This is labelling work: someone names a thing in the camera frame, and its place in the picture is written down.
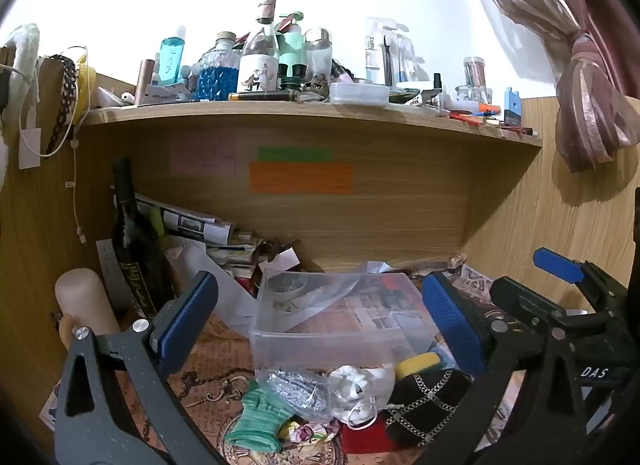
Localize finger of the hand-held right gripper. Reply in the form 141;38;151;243
532;247;628;298
489;276;576;333

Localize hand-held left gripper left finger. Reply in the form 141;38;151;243
52;270;227;465

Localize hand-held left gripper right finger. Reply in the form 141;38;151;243
415;271;587;465

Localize white plastic sheet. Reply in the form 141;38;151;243
164;234;257;332

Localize yellow sponge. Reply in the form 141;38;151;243
395;352;444;382

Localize vintage print paper mat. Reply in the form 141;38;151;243
39;265;527;465

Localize pile of paper clutter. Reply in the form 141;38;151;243
205;229;302;291

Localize grey metal ruler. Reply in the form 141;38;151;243
95;238;132;317

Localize dark wine bottle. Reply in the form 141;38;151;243
110;157;175;322

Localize rolled newspaper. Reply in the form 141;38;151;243
134;192;237;247

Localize small ceramic bowl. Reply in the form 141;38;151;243
264;272;309;305

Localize cream pillar candle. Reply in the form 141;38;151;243
54;268;122;337

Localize clear plastic storage box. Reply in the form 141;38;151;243
249;269;440;372

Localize white face mask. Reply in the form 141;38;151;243
327;364;397;430

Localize green knitted glove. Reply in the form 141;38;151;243
225;379;297;454

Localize silver foil bag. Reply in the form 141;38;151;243
265;369;335;422

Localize red cloth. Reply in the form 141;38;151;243
340;414;403;455

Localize pink sticky note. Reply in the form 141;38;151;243
168;132;237;176

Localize blue and black packet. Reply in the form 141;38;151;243
503;87;523;128

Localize floral fabric piece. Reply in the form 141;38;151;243
279;419;342;447

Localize orange pen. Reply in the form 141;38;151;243
449;103;502;122

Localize orange sticky note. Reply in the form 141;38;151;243
249;162;354;195

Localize green sticky note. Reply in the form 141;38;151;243
257;147;333;163

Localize pink curtain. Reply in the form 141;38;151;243
451;0;640;174

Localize clear glass jar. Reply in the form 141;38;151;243
455;56;494;103

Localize wooden shelf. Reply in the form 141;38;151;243
79;99;544;150

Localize white paper tag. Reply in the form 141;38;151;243
18;127;42;170

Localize white cone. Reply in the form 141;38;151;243
95;86;127;109

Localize dark amber pen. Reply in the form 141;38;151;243
228;90;302;102

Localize rose gold tube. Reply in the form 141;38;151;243
133;60;157;106

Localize blue faceted glass bottle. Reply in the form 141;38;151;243
195;32;241;102

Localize black lace band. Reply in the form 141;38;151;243
41;54;80;157

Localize small clear lidded box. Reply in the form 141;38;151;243
328;82;390;107

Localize yellow hanging item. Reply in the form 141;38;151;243
74;62;98;122

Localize blue liquid plastic bottle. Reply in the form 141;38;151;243
158;25;187;87

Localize clear labelled glass bottle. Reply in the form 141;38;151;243
237;0;281;94

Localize packaged dental picks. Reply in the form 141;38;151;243
364;17;417;87

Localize mint green pump bottle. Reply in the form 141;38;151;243
276;9;308;80

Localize clear round glass bottle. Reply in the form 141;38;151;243
304;27;334;80

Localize black chain-pattern pouch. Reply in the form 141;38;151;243
385;368;475;447

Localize white charging cable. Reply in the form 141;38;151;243
18;45;90;247

